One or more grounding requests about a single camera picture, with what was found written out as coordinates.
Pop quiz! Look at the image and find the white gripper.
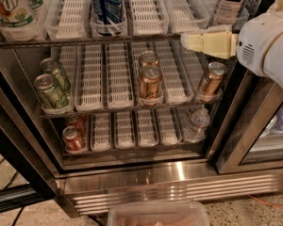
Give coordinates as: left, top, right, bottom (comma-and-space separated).
180, 0, 283, 76

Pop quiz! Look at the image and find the white tea bottle dark label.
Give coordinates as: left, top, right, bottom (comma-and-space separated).
214, 0, 247, 24

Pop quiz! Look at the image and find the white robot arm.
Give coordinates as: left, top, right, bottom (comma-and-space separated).
180, 0, 283, 89

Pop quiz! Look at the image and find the clear water bottle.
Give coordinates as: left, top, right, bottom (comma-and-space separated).
188, 107, 210, 143

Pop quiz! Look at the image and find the blue Pepsi plastic bottle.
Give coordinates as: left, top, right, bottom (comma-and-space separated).
91, 0, 126, 37

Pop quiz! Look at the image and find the stainless steel fridge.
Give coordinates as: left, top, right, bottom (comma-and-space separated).
0, 0, 283, 217

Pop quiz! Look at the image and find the front 7UP bottle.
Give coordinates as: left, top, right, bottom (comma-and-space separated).
0, 0, 38, 41

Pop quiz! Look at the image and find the gold can right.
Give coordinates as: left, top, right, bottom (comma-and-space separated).
197, 62, 227, 96

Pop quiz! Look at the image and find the gold can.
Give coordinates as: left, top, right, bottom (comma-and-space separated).
140, 66, 162, 100
197, 62, 227, 96
139, 50, 159, 67

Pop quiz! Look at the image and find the blue can behind glass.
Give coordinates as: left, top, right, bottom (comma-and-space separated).
271, 106, 283, 134

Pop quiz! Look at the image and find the rear gold can middle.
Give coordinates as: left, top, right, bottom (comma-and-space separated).
139, 50, 159, 67

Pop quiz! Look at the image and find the front gold can middle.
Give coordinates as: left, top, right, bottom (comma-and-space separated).
140, 66, 162, 100

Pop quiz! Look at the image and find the rear red can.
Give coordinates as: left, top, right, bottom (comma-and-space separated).
64, 115, 86, 135

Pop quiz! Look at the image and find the red can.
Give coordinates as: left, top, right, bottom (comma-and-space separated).
64, 115, 86, 135
62, 126, 85, 153

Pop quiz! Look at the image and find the rear green can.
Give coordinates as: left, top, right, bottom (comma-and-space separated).
40, 57, 71, 93

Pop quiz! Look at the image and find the green can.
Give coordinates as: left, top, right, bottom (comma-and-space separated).
34, 73, 69, 109
40, 57, 71, 93

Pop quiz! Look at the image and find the clear plastic container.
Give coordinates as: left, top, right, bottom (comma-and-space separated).
108, 202, 210, 226

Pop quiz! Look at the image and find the front red can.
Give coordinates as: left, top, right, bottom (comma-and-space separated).
62, 126, 85, 153

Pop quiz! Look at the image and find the front green can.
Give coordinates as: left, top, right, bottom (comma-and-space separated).
34, 73, 69, 109

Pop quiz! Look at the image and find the orange cable on floor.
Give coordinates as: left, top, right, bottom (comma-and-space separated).
248, 195, 283, 209

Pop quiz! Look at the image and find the black cable on floor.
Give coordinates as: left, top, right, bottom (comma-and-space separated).
0, 158, 26, 226

